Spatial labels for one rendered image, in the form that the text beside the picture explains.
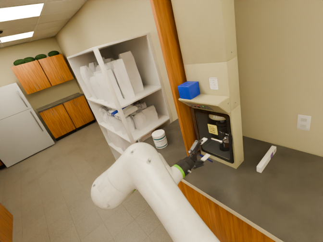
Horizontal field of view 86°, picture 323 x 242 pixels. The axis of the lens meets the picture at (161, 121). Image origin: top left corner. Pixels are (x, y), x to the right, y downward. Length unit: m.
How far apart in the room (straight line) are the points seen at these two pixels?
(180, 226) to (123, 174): 0.21
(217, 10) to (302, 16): 0.50
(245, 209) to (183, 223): 0.73
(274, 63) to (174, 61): 0.66
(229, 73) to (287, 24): 0.46
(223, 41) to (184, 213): 0.82
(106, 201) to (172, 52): 0.97
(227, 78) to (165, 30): 0.49
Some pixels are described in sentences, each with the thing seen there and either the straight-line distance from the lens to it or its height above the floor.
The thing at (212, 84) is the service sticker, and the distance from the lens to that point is 1.14.
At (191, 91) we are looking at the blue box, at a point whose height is 1.56.
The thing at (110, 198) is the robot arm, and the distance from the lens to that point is 0.62.
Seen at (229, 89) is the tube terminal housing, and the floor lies 1.55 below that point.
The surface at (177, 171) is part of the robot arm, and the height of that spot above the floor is 1.24.
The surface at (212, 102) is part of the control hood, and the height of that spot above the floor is 1.51.
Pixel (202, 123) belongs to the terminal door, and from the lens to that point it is 1.32.
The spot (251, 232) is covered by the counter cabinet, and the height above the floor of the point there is 0.79.
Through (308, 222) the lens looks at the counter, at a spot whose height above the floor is 0.94.
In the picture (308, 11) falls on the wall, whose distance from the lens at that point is 1.33.
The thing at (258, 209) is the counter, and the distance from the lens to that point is 1.22.
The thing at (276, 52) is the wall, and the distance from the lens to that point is 1.40.
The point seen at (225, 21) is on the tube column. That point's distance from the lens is 1.04.
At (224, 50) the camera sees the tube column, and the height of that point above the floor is 1.77.
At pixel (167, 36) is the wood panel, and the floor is 1.90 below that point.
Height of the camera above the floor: 1.93
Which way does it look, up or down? 26 degrees down
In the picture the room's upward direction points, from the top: 16 degrees counter-clockwise
